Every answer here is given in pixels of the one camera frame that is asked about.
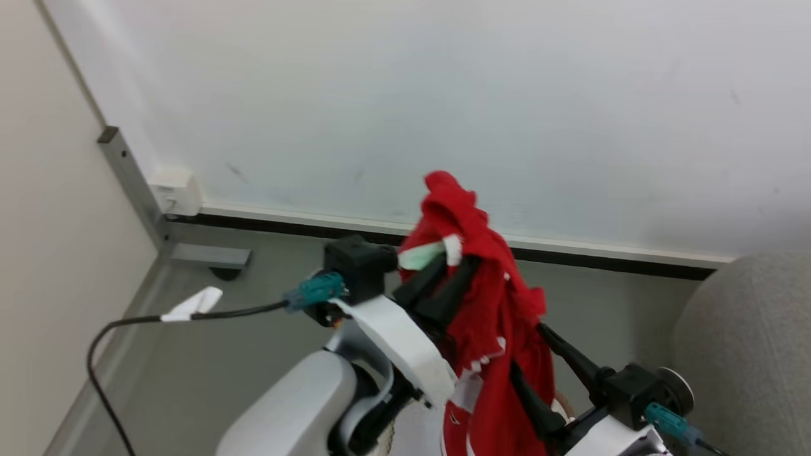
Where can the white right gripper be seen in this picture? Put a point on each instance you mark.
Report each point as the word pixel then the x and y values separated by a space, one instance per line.
pixel 608 440

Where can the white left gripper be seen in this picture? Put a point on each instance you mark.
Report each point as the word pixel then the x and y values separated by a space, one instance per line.
pixel 405 342

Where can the red garment with white trim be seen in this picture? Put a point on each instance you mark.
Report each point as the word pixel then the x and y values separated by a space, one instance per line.
pixel 488 304

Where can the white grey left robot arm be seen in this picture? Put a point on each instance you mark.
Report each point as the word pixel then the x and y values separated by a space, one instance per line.
pixel 291 405

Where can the black white baseboard strip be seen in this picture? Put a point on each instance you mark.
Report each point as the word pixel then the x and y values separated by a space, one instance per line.
pixel 570 253

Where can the grey fabric sofa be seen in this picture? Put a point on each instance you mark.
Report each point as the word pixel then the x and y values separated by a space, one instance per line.
pixel 747 354

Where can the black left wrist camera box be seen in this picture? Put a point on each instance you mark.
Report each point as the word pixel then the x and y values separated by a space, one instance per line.
pixel 358 266

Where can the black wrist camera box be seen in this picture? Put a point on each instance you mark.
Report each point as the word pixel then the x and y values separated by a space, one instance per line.
pixel 640 392
pixel 358 266

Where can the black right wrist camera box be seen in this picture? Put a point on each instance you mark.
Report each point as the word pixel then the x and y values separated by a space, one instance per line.
pixel 640 392

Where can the grey metal floor bracket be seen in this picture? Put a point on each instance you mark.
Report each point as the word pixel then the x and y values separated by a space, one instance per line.
pixel 212 256

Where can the white wall socket box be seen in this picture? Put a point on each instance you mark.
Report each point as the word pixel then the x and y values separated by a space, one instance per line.
pixel 177 189

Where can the grey metal corner post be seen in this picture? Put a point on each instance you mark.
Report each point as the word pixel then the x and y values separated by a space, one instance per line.
pixel 130 174

